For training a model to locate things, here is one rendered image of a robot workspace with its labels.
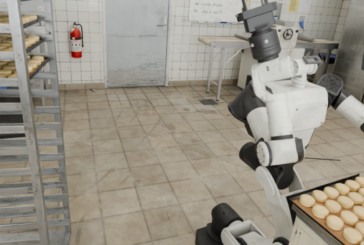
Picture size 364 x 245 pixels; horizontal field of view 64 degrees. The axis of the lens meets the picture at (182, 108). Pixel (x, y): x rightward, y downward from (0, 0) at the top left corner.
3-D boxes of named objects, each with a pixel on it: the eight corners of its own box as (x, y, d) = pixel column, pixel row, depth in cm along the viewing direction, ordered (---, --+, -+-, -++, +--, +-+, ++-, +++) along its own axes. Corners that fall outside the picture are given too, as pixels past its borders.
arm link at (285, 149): (266, 102, 88) (276, 167, 85) (298, 98, 89) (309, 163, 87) (254, 107, 98) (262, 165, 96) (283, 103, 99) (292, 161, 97)
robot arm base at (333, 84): (317, 118, 135) (299, 101, 141) (337, 107, 139) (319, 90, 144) (330, 98, 123) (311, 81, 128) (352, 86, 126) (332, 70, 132)
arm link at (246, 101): (236, 124, 110) (227, 98, 119) (254, 130, 114) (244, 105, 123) (258, 104, 103) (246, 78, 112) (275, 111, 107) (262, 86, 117)
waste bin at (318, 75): (345, 90, 575) (355, 57, 551) (324, 91, 558) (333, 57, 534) (325, 82, 622) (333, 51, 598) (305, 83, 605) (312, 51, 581)
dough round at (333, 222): (322, 220, 95) (323, 216, 94) (333, 218, 97) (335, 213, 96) (333, 232, 91) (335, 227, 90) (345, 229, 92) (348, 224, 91)
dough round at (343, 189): (346, 188, 113) (347, 184, 112) (350, 196, 108) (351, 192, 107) (332, 186, 114) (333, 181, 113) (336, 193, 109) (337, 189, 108)
